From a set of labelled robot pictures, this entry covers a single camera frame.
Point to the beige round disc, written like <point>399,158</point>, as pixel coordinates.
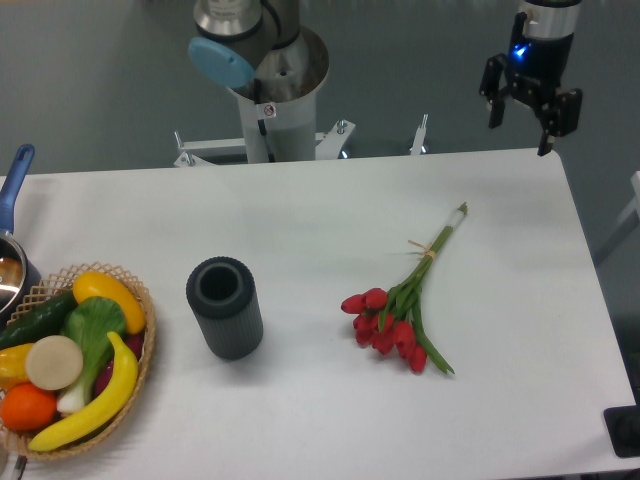
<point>54,363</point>

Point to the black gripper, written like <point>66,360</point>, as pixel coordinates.
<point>533,75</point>

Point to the dark grey ribbed vase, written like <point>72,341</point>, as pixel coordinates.
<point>222,295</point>

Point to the black device at edge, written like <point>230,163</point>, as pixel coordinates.
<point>623,429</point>

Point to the yellow bell pepper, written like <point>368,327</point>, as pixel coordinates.
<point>13,366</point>

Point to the woven wicker basket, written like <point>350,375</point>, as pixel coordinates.
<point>55,285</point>

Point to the green bok choy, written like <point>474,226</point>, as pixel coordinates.
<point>88,325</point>

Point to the yellow banana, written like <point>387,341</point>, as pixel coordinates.
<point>100,410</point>

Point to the green cucumber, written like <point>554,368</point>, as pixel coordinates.
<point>45,319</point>

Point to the orange fruit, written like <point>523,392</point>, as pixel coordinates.
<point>26,407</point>

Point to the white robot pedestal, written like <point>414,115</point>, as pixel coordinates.
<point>272,132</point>

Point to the red tulip bouquet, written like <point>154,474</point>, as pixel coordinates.
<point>392,319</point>

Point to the dark red vegetable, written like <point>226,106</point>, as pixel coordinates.
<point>135,343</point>

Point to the blue handled saucepan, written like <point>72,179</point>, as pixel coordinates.
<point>18,274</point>

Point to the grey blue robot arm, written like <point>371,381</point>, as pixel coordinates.
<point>274,66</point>

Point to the white frame at right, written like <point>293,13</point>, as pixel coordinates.
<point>625,223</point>

